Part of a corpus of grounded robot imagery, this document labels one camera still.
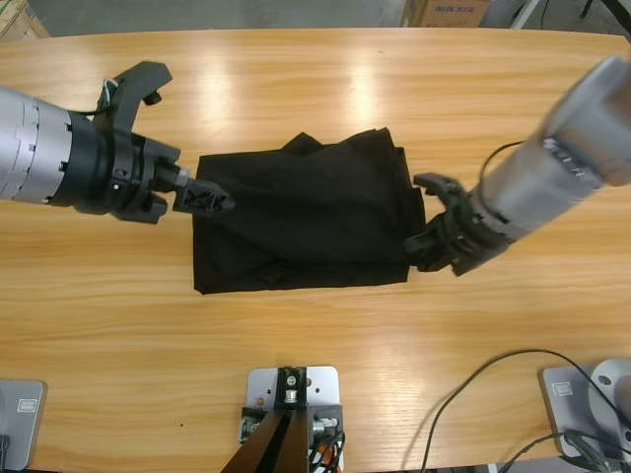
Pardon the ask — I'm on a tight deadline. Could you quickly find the grey metal stand leg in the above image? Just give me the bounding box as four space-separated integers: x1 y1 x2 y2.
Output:
509 0 543 31

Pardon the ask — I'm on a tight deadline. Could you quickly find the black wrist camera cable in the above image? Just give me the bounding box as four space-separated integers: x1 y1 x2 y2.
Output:
480 141 525 183

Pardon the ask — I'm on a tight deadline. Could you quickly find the dark aluminium camera post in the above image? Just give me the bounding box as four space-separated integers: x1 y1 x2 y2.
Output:
219 406 312 473

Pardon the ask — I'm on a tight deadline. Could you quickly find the wooden crate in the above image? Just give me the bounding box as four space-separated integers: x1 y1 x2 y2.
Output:
0 0 51 40

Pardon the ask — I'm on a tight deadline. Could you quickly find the grey arm base disc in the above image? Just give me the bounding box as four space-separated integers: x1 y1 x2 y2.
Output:
589 358 631 430

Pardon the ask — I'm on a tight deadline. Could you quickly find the black diagonal bar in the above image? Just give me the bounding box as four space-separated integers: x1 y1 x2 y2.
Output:
598 0 631 29

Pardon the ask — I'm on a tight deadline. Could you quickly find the white metal mounting plate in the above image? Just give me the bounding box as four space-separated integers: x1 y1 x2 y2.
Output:
245 365 344 473

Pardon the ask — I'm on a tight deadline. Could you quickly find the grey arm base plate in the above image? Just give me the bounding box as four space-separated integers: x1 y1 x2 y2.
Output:
537 363 631 459
0 377 49 472

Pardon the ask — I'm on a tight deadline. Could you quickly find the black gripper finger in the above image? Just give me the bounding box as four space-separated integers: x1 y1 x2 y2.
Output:
402 231 438 255
416 248 453 273
172 177 237 218

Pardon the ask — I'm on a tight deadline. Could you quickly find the white box with AUX print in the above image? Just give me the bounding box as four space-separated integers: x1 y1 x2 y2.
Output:
422 0 494 29

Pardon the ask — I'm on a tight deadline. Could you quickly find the long black arched cable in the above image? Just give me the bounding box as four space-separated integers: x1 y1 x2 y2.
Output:
422 347 631 472

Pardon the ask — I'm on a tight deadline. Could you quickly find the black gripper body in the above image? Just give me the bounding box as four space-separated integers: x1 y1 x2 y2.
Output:
46 110 191 226
424 191 510 277

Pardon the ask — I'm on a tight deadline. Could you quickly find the black cable bundle at base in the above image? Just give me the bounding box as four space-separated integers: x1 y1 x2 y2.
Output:
500 427 625 473

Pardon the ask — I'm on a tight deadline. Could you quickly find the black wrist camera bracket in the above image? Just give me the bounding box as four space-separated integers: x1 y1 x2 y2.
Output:
412 171 469 216
96 60 174 137

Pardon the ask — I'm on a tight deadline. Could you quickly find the black cable bundle under post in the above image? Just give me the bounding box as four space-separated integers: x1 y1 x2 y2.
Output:
306 429 347 473

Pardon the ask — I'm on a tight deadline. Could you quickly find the black Unitree polo shirt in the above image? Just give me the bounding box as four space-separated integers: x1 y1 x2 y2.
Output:
190 127 428 296

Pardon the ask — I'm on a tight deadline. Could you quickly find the black corner bracket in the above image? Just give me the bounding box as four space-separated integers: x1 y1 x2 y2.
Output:
308 404 345 439
240 406 270 442
275 365 310 410

